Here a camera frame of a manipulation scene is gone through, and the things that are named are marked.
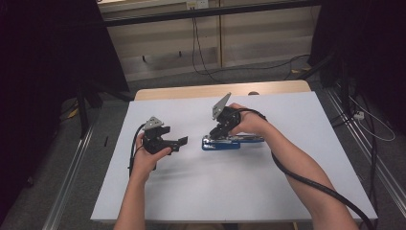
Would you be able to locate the black metal stand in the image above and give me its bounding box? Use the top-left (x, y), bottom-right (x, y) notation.
top-left (299, 52), bottom-right (338, 81)
top-left (76, 83), bottom-right (104, 139)

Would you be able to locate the white table mat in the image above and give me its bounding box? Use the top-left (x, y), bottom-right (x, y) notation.
top-left (90, 91), bottom-right (379, 223)

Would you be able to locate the white cable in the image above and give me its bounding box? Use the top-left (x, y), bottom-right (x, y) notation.
top-left (348, 95), bottom-right (396, 143)

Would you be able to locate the thick black gripper cable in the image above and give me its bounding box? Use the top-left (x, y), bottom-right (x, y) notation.
top-left (236, 107), bottom-right (377, 230)

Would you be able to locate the black socket cable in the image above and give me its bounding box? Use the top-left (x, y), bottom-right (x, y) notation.
top-left (191, 8), bottom-right (224, 84)

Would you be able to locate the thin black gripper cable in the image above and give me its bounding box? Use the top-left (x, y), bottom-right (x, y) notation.
top-left (127, 122), bottom-right (147, 178)

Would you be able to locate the blue stapler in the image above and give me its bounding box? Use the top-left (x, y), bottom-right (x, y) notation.
top-left (201, 133), bottom-right (265, 151)

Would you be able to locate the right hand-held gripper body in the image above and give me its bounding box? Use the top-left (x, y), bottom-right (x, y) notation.
top-left (212, 92), bottom-right (242, 134)

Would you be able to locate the wooden table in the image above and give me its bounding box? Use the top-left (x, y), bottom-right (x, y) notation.
top-left (133, 80), bottom-right (312, 102)

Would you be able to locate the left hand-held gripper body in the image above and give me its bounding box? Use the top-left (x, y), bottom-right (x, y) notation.
top-left (142, 116), bottom-right (173, 156)

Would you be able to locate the black curtain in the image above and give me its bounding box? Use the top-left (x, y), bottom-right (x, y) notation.
top-left (309, 0), bottom-right (406, 132)
top-left (0, 0), bottom-right (130, 221)

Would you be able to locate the aluminium floor rail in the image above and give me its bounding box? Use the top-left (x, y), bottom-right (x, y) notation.
top-left (41, 126), bottom-right (95, 230)
top-left (325, 87), bottom-right (406, 210)

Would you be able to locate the black horizontal bar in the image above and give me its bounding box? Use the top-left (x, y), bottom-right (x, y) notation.
top-left (102, 0), bottom-right (322, 29)

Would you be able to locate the person's left hand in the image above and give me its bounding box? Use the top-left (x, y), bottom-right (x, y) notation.
top-left (129, 133), bottom-right (172, 184)

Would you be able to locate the white wall socket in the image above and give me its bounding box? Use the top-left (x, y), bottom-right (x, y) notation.
top-left (186, 0), bottom-right (210, 10)

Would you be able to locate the person's right hand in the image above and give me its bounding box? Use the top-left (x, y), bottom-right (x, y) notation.
top-left (228, 102), bottom-right (273, 137)

